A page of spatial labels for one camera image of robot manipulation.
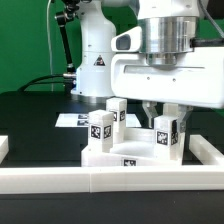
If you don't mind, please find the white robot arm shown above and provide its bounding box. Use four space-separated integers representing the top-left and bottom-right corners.
70 0 224 118

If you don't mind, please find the white sheet with fiducial markers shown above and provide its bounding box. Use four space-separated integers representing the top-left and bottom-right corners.
55 113 141 128

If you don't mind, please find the white square table top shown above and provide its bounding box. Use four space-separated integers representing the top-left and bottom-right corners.
81 128 185 167

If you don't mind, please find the white workspace frame wall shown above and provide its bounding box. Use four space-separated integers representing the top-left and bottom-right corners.
0 135 224 194

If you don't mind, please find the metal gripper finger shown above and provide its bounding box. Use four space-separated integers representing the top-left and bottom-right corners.
142 101 158 128
177 105 193 133

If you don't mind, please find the black cable bundle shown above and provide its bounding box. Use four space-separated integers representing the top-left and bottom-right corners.
16 73 77 92

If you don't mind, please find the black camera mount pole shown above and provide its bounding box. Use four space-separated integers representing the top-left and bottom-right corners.
55 0 80 77

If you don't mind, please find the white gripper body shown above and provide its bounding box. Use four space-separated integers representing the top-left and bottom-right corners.
111 47 224 109

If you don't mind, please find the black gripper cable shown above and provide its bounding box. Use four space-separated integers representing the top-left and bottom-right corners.
189 0 224 48

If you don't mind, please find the white thin cable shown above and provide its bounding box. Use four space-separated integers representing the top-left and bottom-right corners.
46 0 56 92

